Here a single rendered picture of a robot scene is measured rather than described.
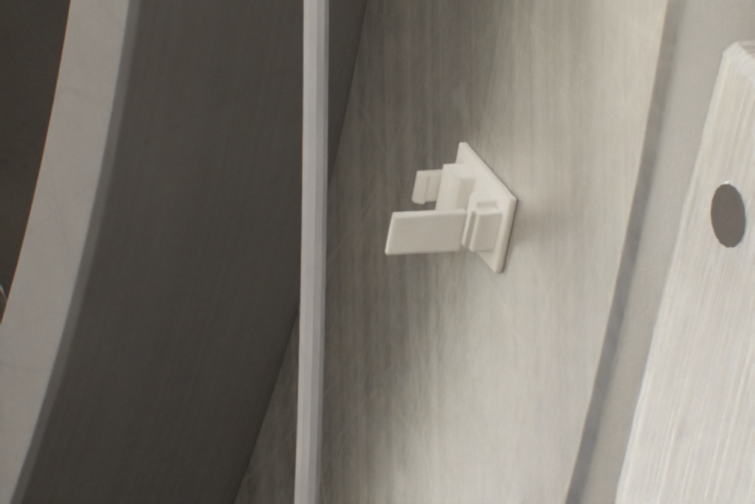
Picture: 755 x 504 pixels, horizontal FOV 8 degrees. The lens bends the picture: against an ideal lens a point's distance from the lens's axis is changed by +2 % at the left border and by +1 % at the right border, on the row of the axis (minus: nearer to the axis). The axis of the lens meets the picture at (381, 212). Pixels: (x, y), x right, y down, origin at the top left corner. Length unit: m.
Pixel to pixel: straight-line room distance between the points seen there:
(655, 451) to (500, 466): 0.08
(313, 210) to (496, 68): 0.04
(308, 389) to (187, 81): 0.07
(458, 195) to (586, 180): 0.04
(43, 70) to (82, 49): 0.87
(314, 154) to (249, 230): 0.07
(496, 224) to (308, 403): 0.05
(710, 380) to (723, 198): 0.03
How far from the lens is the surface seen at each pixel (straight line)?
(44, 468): 1.03
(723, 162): 0.86
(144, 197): 1.00
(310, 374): 0.96
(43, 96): 1.86
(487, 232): 0.95
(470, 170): 0.95
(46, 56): 1.87
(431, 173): 0.96
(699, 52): 0.89
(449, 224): 0.94
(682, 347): 0.87
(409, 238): 0.94
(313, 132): 0.95
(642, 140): 0.90
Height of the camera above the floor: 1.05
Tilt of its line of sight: 5 degrees down
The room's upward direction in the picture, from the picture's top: 1 degrees counter-clockwise
